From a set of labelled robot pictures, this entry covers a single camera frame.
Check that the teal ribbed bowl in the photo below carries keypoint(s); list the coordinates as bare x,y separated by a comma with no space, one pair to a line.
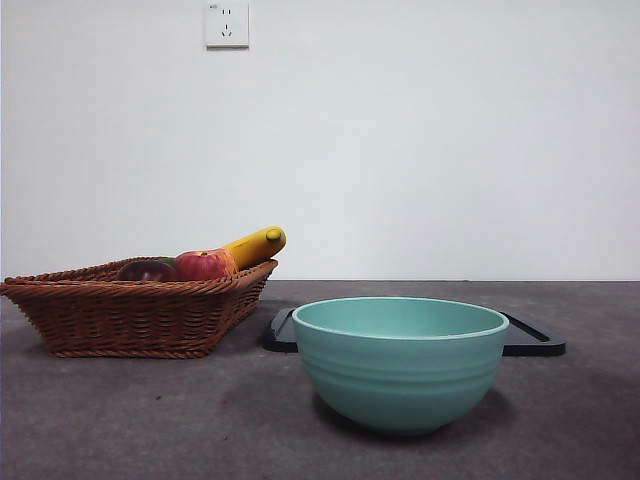
400,380

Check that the dark red plum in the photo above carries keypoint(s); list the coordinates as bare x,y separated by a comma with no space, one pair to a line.
145,272

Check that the yellow banana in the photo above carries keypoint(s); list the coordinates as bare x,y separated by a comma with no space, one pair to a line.
255,247

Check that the orange textured fruit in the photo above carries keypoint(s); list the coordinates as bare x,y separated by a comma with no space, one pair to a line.
229,262

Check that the red apple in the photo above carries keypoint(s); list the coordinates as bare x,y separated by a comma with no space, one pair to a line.
200,267

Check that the small green fruit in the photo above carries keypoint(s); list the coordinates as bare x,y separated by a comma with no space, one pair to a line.
167,261

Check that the brown wicker basket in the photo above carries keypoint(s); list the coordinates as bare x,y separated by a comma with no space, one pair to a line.
130,320

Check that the black rectangular tray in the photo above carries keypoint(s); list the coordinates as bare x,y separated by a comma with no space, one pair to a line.
530,345

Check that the white wall socket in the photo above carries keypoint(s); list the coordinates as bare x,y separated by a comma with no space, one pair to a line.
227,25

